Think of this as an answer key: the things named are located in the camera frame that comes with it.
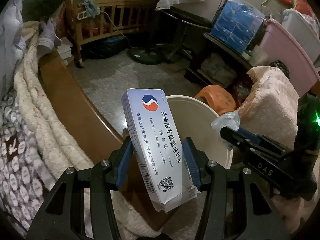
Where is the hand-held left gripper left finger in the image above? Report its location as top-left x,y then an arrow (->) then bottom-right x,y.
26,137 -> 134,240

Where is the cream fleece blanket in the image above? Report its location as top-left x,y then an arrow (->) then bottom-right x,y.
12,22 -> 160,240

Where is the white cardboard box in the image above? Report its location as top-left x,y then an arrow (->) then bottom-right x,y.
59,36 -> 74,65

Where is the grey maroon printed blanket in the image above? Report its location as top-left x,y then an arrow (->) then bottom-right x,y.
0,90 -> 90,238

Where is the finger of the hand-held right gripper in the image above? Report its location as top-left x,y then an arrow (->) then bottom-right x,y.
219,126 -> 285,157
237,127 -> 297,152

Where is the black plastic bag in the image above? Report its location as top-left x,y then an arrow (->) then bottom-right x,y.
269,60 -> 290,78

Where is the pale blue medicine box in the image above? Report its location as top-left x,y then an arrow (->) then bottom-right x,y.
122,88 -> 200,213

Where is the white storage box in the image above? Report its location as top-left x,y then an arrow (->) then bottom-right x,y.
281,9 -> 320,68

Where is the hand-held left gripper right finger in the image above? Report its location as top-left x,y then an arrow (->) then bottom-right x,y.
182,137 -> 292,240

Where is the dark wooden low table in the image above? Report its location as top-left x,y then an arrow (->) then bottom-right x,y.
197,32 -> 253,85

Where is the pale lavender cloth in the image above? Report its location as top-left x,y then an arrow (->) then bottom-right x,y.
37,21 -> 62,55

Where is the blue green cloth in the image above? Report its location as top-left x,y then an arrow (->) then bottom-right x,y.
80,0 -> 100,18

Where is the orange plastic stool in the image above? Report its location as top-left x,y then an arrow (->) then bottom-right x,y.
194,85 -> 242,117

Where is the pink fleece blanket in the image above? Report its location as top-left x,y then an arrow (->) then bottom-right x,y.
235,66 -> 318,230

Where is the wooden crib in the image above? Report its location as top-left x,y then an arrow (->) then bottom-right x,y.
64,0 -> 173,68

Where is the clear plastic bag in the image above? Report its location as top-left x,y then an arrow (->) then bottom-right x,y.
211,112 -> 240,150

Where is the white power strip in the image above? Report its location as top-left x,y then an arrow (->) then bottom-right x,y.
77,11 -> 100,20

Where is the dark bag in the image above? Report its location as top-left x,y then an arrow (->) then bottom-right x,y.
82,37 -> 128,59

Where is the pink plastic tub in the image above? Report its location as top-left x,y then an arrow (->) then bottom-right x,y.
259,19 -> 320,97

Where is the white appliance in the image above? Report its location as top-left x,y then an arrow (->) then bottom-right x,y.
204,0 -> 230,20

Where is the lavender duvet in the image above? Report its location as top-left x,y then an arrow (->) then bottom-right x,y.
0,0 -> 28,98

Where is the translucent plastic container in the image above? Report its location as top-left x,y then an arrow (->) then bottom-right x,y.
242,45 -> 269,67

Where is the black round stool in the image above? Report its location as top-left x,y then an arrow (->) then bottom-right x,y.
161,6 -> 213,63

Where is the grey sack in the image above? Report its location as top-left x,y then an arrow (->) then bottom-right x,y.
201,55 -> 238,80

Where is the blue tissue pack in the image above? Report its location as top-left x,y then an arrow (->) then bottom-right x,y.
210,0 -> 266,54

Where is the black standing fan base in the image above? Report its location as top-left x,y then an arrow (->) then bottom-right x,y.
129,5 -> 173,64

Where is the dark green pillow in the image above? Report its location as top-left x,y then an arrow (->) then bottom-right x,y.
22,0 -> 82,23

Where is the brown wooden bed frame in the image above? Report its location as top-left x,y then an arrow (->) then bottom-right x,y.
37,52 -> 175,225

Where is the white cable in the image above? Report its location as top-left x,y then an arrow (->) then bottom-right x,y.
100,11 -> 128,48

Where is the white round bin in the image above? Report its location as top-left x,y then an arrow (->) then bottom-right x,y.
165,94 -> 233,170

